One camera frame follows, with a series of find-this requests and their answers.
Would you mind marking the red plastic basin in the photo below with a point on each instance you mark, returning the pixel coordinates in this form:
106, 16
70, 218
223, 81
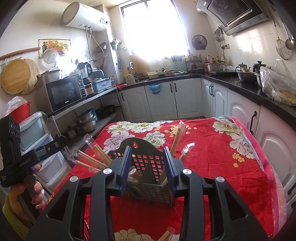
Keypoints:
22, 112

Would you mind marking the plastic bag on counter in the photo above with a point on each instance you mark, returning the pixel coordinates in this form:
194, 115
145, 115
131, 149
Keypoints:
278, 83

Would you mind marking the hanging skimmer strainer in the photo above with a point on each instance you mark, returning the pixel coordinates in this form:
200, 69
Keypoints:
281, 49

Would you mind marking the grey lidded storage box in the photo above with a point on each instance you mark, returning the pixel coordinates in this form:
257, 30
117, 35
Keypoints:
101, 84

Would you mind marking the steel stockpot on shelf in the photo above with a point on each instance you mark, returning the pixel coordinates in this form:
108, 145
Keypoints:
87, 121

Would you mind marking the white water heater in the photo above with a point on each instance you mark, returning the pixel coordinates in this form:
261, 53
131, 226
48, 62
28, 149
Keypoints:
81, 16

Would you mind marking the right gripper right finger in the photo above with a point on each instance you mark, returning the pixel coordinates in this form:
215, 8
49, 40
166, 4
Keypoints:
230, 217

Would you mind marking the black plastic utensil basket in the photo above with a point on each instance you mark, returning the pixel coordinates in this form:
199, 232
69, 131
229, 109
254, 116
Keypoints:
145, 171

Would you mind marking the person's left hand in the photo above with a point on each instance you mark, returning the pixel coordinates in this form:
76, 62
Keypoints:
18, 200

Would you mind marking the fruit picture on wall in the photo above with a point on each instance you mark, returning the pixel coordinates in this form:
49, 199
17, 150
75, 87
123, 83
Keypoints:
62, 46

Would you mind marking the hanging steel ladle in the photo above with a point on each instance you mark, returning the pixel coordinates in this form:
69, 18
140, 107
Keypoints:
289, 42

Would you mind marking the black range hood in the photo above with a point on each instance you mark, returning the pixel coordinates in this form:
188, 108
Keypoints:
233, 16

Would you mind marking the black microwave oven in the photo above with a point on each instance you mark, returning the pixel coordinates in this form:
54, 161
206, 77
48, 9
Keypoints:
64, 92

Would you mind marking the blender with black base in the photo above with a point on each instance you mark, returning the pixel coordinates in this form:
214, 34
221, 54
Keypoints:
85, 70

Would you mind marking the red floral tablecloth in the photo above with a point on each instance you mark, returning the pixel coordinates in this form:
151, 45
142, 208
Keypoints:
221, 148

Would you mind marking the small black wall fan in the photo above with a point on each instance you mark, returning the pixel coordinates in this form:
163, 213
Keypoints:
199, 42

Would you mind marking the blue hanging bowl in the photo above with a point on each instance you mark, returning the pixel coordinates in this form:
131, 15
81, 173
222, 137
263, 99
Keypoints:
155, 89

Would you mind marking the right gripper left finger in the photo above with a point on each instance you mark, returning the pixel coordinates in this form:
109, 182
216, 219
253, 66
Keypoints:
63, 217

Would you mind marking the black frying pan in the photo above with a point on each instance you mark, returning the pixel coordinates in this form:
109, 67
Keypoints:
107, 110

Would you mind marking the steel bowl on counter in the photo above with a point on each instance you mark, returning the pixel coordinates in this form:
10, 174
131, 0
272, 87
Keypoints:
246, 77

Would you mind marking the white lower kitchen cabinets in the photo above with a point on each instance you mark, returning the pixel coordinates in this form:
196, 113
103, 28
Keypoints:
271, 125

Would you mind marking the metal storage shelf rack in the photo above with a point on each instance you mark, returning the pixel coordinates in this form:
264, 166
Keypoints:
63, 122

